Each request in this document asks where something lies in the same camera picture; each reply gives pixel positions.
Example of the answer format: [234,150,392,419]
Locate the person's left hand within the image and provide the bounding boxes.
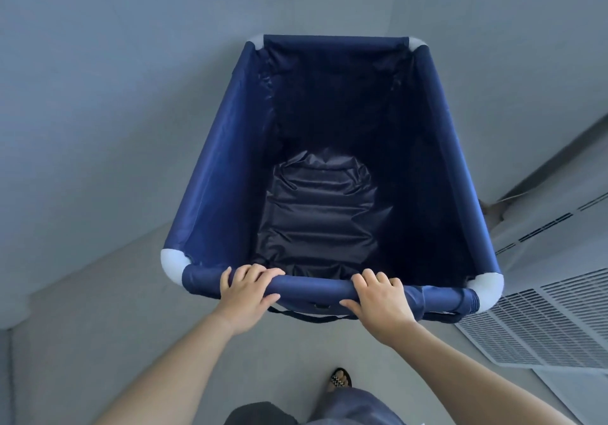
[214,264,286,337]

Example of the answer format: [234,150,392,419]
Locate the person's right hand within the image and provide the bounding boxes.
[339,268,420,350]

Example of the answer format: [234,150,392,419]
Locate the navy blue fabric laundry hamper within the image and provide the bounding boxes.
[161,34,504,324]

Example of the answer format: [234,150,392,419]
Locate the person's right forearm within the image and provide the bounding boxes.
[392,322,578,425]

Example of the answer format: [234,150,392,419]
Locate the person's left forearm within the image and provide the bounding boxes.
[96,314,236,425]

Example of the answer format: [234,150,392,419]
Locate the black patterned sandal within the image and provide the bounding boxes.
[329,368,352,392]

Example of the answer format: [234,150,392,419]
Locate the person's dark trousers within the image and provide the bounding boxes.
[225,388,405,425]

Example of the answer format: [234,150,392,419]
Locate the white air conditioner unit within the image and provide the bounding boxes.
[454,115,608,425]

